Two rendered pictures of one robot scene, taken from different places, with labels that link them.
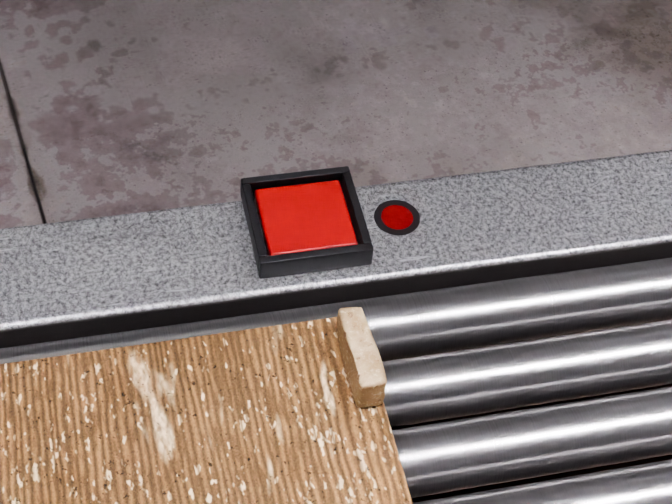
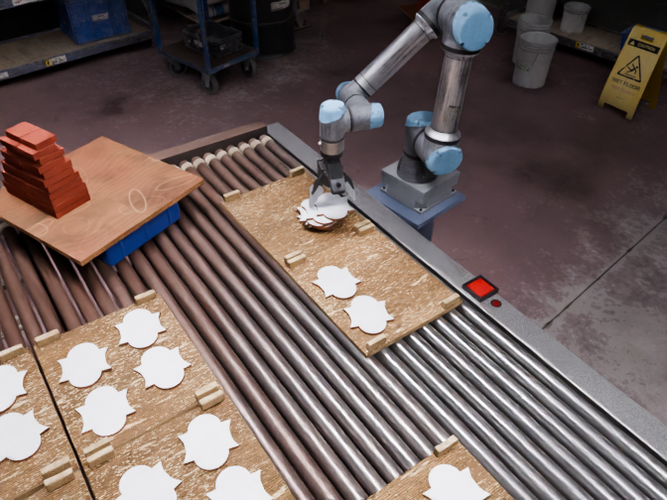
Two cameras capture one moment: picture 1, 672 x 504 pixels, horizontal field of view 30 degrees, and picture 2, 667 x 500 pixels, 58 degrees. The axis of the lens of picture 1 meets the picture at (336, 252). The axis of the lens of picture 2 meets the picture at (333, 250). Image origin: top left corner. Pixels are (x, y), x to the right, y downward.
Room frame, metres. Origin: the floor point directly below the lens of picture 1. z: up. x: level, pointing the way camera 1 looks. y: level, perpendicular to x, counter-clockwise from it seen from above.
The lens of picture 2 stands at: (-0.27, -1.06, 2.17)
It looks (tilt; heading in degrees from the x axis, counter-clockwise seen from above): 41 degrees down; 72
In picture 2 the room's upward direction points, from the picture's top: 1 degrees clockwise
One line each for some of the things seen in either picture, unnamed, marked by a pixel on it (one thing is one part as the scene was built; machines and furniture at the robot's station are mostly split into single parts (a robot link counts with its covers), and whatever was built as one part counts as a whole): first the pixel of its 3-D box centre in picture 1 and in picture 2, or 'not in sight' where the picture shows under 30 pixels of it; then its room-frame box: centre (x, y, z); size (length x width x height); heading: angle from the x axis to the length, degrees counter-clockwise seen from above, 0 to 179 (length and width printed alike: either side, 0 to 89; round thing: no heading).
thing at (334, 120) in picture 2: not in sight; (333, 120); (0.23, 0.47, 1.29); 0.09 x 0.08 x 0.11; 179
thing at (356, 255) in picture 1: (305, 220); (479, 288); (0.55, 0.02, 0.92); 0.08 x 0.08 x 0.02; 18
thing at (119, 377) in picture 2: not in sight; (124, 365); (-0.46, 0.02, 0.94); 0.41 x 0.35 x 0.04; 107
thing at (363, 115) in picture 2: not in sight; (362, 114); (0.33, 0.48, 1.29); 0.11 x 0.11 x 0.08; 89
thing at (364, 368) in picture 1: (360, 356); (450, 301); (0.43, -0.02, 0.95); 0.06 x 0.02 x 0.03; 18
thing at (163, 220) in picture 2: not in sight; (113, 213); (-0.46, 0.65, 0.97); 0.31 x 0.31 x 0.10; 39
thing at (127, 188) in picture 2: not in sight; (93, 191); (-0.51, 0.69, 1.03); 0.50 x 0.50 x 0.02; 39
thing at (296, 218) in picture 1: (305, 222); (479, 289); (0.55, 0.02, 0.92); 0.06 x 0.06 x 0.01; 18
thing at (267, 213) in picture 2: not in sight; (295, 215); (0.12, 0.52, 0.93); 0.41 x 0.35 x 0.02; 108
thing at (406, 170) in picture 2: not in sight; (418, 161); (0.59, 0.59, 1.01); 0.15 x 0.15 x 0.10
